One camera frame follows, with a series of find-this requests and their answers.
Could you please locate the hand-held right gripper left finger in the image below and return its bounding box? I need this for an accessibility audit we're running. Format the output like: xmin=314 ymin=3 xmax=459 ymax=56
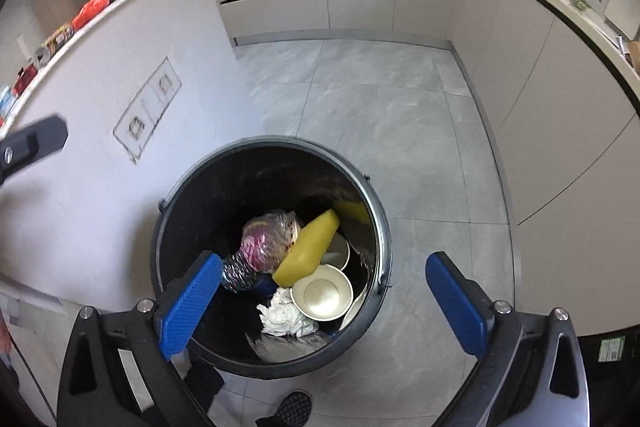
xmin=56 ymin=251 xmax=224 ymax=427

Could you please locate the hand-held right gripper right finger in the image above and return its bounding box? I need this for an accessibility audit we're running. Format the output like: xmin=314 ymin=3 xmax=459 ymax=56
xmin=425 ymin=251 xmax=591 ymax=427

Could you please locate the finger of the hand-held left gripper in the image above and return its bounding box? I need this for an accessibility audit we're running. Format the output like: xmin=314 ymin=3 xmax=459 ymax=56
xmin=0 ymin=114 xmax=69 ymax=188

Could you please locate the steel wool scrubber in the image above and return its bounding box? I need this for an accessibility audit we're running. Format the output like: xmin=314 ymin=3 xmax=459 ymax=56
xmin=220 ymin=252 xmax=263 ymax=294

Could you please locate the white tissue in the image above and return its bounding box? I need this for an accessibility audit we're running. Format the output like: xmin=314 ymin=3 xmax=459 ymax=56
xmin=256 ymin=287 xmax=321 ymax=339

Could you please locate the clear plastic bag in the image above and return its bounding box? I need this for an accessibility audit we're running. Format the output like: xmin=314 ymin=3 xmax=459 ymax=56
xmin=241 ymin=209 xmax=305 ymax=275

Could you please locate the black trash bin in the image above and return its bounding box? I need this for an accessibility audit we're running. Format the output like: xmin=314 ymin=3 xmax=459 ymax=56
xmin=150 ymin=134 xmax=393 ymax=380

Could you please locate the large yellow sponge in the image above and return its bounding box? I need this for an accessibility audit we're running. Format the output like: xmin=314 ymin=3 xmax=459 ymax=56
xmin=271 ymin=208 xmax=342 ymax=289

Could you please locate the blue white paper cup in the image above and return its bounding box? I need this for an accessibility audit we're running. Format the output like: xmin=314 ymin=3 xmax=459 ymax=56
xmin=291 ymin=263 xmax=355 ymax=322

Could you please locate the blue white tub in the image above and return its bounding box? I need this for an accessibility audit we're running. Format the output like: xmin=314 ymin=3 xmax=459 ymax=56
xmin=0 ymin=84 xmax=16 ymax=120

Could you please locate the red box on table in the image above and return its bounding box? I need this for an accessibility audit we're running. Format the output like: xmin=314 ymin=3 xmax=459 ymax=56
xmin=12 ymin=63 xmax=38 ymax=95

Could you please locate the spray can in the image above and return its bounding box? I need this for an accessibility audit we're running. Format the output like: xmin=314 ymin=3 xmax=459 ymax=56
xmin=34 ymin=22 xmax=76 ymax=68

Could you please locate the socket panel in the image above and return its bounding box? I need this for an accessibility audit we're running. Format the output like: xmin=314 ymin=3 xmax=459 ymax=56
xmin=112 ymin=56 xmax=182 ymax=164

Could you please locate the red plastic bag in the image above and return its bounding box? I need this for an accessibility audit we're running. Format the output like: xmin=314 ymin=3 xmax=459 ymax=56
xmin=70 ymin=0 xmax=111 ymax=32

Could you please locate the person's black shoe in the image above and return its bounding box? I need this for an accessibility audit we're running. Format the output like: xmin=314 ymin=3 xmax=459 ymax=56
xmin=256 ymin=389 xmax=313 ymax=427

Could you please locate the cutting board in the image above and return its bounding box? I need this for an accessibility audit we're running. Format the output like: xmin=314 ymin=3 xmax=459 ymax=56
xmin=602 ymin=0 xmax=640 ymax=38

